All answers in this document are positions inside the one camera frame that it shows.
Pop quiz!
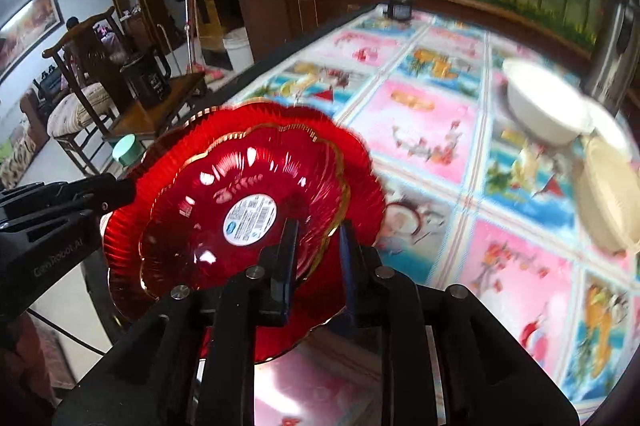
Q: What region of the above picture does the cream plastic bowl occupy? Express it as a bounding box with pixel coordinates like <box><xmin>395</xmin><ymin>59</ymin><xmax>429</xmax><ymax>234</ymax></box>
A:
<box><xmin>574</xmin><ymin>137</ymin><xmax>639</xmax><ymax>255</ymax></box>

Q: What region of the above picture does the colourful printed tablecloth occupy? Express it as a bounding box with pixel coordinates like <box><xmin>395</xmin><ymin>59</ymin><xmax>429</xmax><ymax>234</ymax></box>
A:
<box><xmin>230</xmin><ymin>6</ymin><xmax>639</xmax><ymax>424</ymax></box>

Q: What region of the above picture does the black jug on stool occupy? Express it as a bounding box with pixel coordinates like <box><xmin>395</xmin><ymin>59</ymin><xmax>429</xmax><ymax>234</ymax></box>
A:
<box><xmin>120</xmin><ymin>44</ymin><xmax>171</xmax><ymax>110</ymax></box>

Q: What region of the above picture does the framed wall painting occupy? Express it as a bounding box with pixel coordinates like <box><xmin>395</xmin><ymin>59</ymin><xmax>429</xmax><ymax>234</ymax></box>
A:
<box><xmin>0</xmin><ymin>0</ymin><xmax>64</xmax><ymax>80</ymax></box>

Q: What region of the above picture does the small black table object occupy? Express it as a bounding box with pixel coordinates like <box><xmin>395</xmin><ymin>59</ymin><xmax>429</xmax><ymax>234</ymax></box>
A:
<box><xmin>385</xmin><ymin>0</ymin><xmax>412</xmax><ymax>22</ymax></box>

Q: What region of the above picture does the large white foam bowl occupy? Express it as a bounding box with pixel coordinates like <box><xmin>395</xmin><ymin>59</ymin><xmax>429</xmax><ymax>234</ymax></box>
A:
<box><xmin>502</xmin><ymin>58</ymin><xmax>593</xmax><ymax>147</ymax></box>

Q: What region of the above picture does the wooden armchair with cushion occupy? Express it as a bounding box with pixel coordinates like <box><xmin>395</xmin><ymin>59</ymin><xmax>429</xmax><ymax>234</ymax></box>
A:
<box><xmin>42</xmin><ymin>6</ymin><xmax>134</xmax><ymax>177</ymax></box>

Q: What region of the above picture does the wooden sideboard cabinet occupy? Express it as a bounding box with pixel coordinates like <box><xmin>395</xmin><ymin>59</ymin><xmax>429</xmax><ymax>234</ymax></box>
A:
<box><xmin>206</xmin><ymin>0</ymin><xmax>386</xmax><ymax>62</ymax></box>

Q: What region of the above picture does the large red glass plate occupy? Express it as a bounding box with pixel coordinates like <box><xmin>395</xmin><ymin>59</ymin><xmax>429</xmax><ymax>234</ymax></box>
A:
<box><xmin>103</xmin><ymin>101</ymin><xmax>385</xmax><ymax>362</ymax></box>

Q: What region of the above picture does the mint lid water bottle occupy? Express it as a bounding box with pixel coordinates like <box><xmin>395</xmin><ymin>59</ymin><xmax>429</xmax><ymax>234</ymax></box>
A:
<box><xmin>112</xmin><ymin>134</ymin><xmax>145</xmax><ymax>167</ymax></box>

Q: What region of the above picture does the white plastic bucket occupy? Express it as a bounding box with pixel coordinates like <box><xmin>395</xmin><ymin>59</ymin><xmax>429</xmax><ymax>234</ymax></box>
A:
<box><xmin>222</xmin><ymin>27</ymin><xmax>254</xmax><ymax>73</ymax></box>

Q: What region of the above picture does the small red glass plate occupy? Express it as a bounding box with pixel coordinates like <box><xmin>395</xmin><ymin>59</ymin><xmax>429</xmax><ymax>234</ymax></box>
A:
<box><xmin>139</xmin><ymin>124</ymin><xmax>349</xmax><ymax>297</ymax></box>

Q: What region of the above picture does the small white foam bowl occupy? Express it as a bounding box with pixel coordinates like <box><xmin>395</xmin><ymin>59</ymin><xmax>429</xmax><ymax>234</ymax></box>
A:
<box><xmin>584</xmin><ymin>97</ymin><xmax>632</xmax><ymax>161</ymax></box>

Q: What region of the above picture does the wooden side stool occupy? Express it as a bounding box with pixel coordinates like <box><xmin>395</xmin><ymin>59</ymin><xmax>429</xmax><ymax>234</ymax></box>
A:
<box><xmin>103</xmin><ymin>72</ymin><xmax>206</xmax><ymax>142</ymax></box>

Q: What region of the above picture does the stainless steel thermos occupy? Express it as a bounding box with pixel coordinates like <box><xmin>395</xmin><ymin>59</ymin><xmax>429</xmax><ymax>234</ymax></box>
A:
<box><xmin>580</xmin><ymin>0</ymin><xmax>639</xmax><ymax>115</ymax></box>

